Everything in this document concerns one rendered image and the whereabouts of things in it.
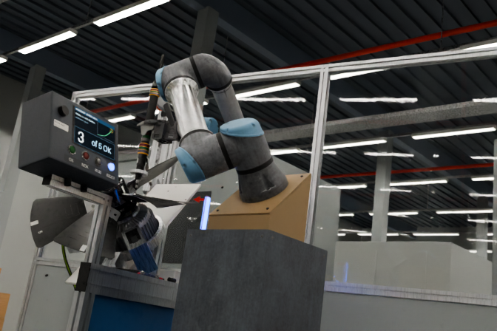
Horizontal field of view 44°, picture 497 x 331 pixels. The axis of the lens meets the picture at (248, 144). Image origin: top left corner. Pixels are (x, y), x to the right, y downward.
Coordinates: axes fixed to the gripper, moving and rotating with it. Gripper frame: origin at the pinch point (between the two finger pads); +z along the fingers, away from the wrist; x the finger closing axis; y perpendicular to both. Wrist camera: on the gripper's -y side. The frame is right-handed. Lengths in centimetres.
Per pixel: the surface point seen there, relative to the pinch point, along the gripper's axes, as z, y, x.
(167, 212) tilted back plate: 2.4, 29.8, 28.9
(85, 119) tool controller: -44, 26, -71
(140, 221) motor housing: -2.7, 38.6, 6.2
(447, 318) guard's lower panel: -110, 59, 70
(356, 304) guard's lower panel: -72, 57, 70
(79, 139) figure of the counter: -45, 33, -73
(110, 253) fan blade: -10, 55, -15
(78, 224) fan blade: 4, 46, -19
